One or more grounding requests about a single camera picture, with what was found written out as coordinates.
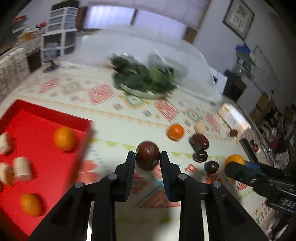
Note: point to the face tissue pack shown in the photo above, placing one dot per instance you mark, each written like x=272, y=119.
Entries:
x=234, y=119

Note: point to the dark red plum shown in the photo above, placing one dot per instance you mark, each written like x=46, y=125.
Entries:
x=147, y=155

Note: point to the framed wall picture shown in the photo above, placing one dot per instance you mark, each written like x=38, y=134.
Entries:
x=239, y=18

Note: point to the patterned tablecloth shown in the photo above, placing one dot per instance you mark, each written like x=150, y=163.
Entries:
x=120, y=122

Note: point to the beige fruit cylinder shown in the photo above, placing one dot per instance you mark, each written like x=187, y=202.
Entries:
x=22, y=169

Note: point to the white mesh food cover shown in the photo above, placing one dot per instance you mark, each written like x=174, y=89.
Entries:
x=154, y=49

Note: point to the small orange mandarin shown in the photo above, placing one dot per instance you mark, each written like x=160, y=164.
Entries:
x=175, y=132

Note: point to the beige round peeled fruit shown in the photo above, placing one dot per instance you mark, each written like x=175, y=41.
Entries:
x=200, y=128

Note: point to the beige fruit piece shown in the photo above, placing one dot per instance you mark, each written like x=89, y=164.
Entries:
x=5, y=144

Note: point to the white drawer cabinet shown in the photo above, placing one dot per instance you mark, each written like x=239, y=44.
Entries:
x=60, y=32

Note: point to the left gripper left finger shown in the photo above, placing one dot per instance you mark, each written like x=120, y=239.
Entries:
x=113, y=188

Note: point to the large orange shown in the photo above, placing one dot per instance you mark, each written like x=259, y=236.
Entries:
x=64, y=139

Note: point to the red tray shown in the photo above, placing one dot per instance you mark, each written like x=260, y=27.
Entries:
x=31, y=128

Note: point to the patterned chair cushion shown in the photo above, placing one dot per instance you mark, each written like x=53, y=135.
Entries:
x=14, y=70

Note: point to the dark plum small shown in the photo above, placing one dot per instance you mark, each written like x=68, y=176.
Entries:
x=211, y=167

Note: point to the plate of green spinach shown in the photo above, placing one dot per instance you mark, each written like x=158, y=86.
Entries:
x=133, y=76

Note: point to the red wrinkled date fruit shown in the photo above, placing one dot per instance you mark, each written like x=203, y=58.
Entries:
x=233, y=133

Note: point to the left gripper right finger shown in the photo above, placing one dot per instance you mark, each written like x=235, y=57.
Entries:
x=180, y=187

